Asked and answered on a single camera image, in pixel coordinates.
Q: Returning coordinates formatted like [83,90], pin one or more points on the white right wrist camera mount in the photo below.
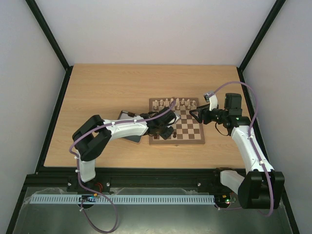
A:
[211,98]

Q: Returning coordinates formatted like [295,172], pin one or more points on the black aluminium frame rail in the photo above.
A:
[199,180]

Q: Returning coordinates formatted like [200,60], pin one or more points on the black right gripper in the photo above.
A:
[204,116]

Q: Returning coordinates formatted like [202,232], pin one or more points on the wooden chess board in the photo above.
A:
[189,131]

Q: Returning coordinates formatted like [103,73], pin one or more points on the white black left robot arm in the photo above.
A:
[93,136]

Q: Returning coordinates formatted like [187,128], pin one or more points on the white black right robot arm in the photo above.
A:
[262,186]

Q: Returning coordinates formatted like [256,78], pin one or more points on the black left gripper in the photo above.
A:
[166,135]

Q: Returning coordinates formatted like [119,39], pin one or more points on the light blue slotted cable duct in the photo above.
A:
[125,199]

